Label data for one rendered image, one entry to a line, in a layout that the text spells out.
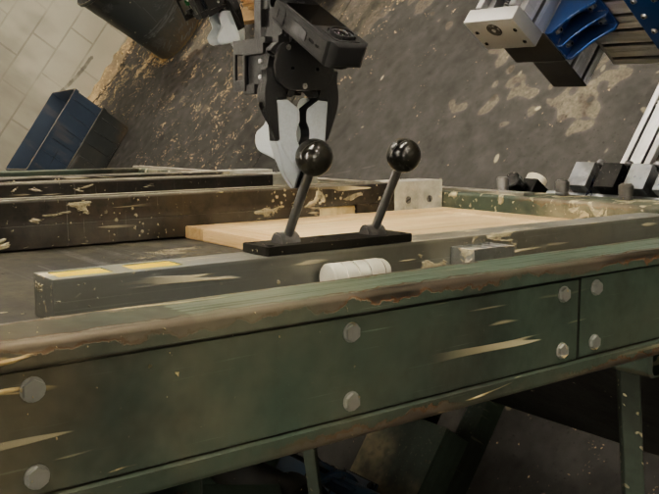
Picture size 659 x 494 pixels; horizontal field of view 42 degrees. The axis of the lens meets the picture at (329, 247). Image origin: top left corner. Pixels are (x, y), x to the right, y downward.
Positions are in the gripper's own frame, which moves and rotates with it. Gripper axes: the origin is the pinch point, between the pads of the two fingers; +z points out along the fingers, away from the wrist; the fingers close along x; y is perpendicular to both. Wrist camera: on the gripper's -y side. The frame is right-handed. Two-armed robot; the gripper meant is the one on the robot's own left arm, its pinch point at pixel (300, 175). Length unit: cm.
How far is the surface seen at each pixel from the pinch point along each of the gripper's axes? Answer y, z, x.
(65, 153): 456, 12, -145
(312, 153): -3.6, -2.4, 1.1
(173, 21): 445, -73, -215
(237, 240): 33.2, 11.1, -12.6
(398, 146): -3.0, -3.0, -10.7
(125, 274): 0.4, 8.4, 19.2
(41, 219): 49, 8, 10
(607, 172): 26, 3, -89
